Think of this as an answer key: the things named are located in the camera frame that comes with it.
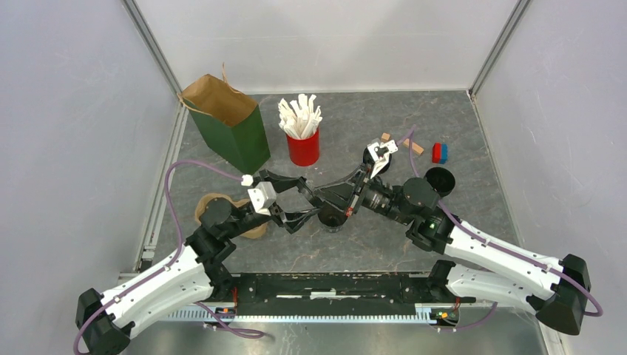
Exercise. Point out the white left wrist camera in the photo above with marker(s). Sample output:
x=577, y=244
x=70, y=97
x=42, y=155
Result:
x=261, y=195

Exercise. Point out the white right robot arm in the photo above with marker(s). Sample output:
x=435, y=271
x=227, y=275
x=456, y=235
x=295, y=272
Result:
x=555, y=290

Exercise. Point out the red and blue block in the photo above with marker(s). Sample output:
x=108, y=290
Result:
x=439, y=153

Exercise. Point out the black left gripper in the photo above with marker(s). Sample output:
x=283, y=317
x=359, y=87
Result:
x=290, y=220

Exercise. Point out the red cup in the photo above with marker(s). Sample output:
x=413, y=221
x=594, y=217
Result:
x=304, y=152

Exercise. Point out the black coffee lid stack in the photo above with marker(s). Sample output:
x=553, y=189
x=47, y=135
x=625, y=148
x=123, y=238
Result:
x=369, y=162

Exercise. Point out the white wrapped stirrer bundle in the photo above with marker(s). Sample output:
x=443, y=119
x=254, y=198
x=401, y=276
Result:
x=300, y=118

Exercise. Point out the green paper bag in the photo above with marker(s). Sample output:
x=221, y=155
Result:
x=229, y=121

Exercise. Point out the black coffee cup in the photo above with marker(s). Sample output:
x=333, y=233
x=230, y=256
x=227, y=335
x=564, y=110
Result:
x=441, y=179
x=331, y=219

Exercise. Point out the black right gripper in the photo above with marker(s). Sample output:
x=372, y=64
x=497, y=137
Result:
x=340, y=194

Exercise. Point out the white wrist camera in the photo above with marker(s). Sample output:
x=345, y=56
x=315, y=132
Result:
x=261, y=195
x=380, y=153

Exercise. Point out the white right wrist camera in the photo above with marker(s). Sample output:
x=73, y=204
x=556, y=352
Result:
x=380, y=153

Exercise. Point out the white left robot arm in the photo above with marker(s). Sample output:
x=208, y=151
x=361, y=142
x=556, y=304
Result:
x=107, y=321

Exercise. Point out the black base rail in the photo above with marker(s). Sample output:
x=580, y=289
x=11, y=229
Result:
x=346, y=297

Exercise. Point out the long wooden block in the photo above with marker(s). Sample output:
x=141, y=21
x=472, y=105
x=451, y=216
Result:
x=413, y=146

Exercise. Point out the brown cardboard cup carrier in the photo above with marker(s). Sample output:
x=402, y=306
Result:
x=206, y=200

